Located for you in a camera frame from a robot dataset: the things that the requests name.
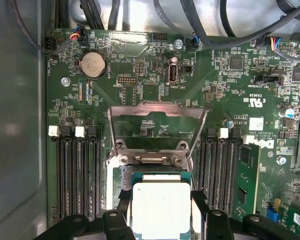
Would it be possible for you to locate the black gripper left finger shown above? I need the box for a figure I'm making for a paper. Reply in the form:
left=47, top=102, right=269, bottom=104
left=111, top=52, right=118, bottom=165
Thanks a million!
left=39, top=189, right=138, bottom=240

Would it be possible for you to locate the CPU socket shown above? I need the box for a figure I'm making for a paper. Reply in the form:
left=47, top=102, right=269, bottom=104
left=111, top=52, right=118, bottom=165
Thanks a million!
left=109, top=138, right=200, bottom=240

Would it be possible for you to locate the silver CPU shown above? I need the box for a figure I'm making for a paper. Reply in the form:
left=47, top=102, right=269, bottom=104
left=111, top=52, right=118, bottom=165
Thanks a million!
left=129, top=171, right=193, bottom=240

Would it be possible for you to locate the round coin battery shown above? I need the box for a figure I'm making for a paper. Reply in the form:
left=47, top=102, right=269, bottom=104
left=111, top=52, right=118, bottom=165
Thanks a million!
left=79, top=50, right=108, bottom=80

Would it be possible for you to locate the green RAM stick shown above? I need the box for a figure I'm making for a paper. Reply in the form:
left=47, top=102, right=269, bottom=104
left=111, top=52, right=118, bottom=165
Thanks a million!
left=236, top=136, right=263, bottom=220

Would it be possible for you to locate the green motherboard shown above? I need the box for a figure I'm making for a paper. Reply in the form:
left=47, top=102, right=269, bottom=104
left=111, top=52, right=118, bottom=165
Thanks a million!
left=46, top=27, right=300, bottom=240

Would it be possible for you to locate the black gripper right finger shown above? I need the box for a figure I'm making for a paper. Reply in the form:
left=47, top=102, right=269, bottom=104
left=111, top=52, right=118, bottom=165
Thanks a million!
left=189, top=190, right=300, bottom=240

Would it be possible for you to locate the metal socket cover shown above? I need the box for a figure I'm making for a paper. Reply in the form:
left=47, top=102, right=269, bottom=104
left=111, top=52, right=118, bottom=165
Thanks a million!
left=107, top=100, right=209, bottom=166

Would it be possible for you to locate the internal USB port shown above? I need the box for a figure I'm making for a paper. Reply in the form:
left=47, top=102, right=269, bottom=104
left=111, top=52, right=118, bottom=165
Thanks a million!
left=166, top=63, right=180, bottom=85

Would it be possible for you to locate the black RAM slot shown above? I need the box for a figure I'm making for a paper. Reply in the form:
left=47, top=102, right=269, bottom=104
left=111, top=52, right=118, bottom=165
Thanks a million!
left=47, top=125, right=66, bottom=222
left=221, top=127, right=242, bottom=216
left=86, top=125, right=103, bottom=222
left=74, top=125, right=87, bottom=222
left=198, top=127, right=217, bottom=211
left=61, top=125, right=75, bottom=222
left=209, top=127, right=230, bottom=213

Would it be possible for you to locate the black PC case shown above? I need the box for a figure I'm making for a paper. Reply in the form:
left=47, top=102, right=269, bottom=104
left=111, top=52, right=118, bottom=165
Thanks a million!
left=0, top=0, right=300, bottom=240

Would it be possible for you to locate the thick black cable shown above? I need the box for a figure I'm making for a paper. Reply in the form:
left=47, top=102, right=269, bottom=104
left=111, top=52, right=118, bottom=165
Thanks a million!
left=78, top=0, right=98, bottom=30

